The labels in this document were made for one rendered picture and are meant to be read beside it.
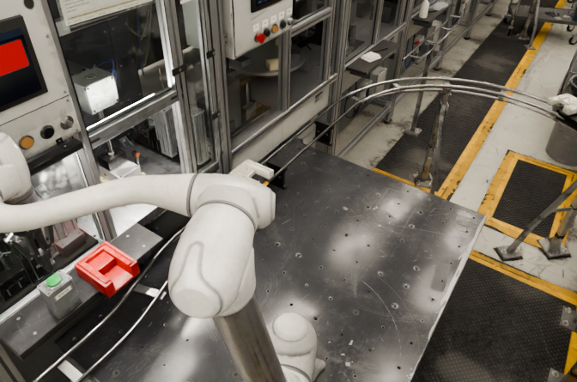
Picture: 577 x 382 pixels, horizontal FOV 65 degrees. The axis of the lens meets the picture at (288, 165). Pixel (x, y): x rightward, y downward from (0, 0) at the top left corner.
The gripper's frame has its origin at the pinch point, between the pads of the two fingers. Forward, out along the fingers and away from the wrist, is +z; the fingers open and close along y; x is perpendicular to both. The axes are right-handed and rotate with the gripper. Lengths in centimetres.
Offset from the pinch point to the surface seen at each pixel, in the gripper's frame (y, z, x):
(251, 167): -92, 25, 0
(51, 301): 3.9, 12.2, 2.6
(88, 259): -13.4, 15.7, -5.0
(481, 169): -279, 113, 74
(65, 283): -1.4, 9.5, 2.9
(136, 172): -50, 11, -22
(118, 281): -14.8, 20.1, 6.6
